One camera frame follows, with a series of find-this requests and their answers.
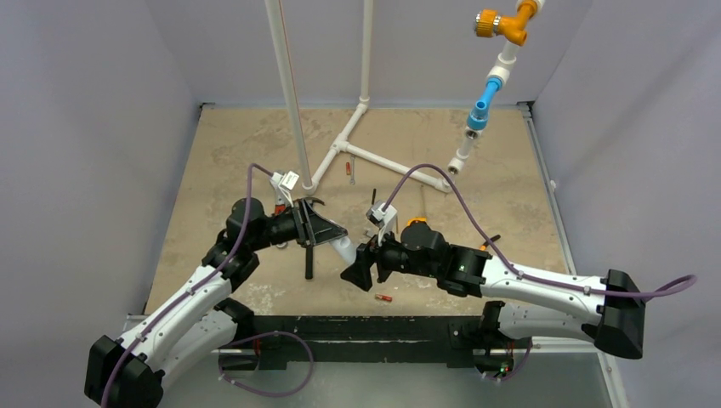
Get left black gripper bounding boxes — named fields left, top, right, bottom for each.
left=249, top=198, right=346, bottom=252

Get white remote control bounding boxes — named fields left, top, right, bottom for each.
left=330, top=236, right=356, bottom=266

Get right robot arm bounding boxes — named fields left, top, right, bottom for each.
left=340, top=222, right=646, bottom=360

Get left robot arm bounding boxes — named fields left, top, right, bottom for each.
left=83, top=198, right=349, bottom=407

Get red battery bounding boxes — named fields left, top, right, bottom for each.
left=375, top=294, right=393, bottom=303

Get yellow tape measure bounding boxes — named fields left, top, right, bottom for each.
left=407, top=217, right=428, bottom=226

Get blue pipe fitting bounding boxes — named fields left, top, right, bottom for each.
left=466, top=77, right=503, bottom=131

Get orange pipe valve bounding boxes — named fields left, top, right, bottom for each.
left=474, top=0, right=545, bottom=47

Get black handled hammer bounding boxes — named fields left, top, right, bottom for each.
left=298, top=196, right=325, bottom=281

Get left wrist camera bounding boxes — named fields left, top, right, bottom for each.
left=270, top=171, right=300, bottom=207

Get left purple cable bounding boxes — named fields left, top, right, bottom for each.
left=99, top=163, right=277, bottom=408

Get orange handled pliers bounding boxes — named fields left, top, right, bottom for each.
left=479, top=235, right=501, bottom=251

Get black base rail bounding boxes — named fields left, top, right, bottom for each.
left=219, top=315, right=531, bottom=371

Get white pipe frame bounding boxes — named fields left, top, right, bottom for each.
left=264, top=0, right=531, bottom=195

